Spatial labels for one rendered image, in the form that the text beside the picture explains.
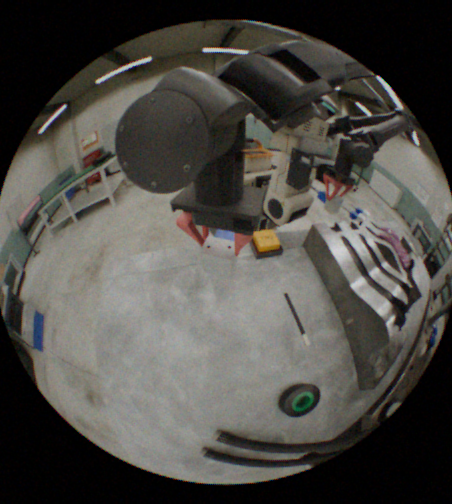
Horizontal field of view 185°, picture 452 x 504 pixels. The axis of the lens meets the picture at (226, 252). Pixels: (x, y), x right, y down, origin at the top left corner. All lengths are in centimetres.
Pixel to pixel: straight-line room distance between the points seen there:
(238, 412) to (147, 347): 23
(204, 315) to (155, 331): 12
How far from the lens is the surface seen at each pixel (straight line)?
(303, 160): 59
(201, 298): 36
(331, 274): 42
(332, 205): 50
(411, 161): 801
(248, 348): 33
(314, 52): 17
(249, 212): 15
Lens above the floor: 112
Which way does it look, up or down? 50 degrees down
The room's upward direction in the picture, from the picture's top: straight up
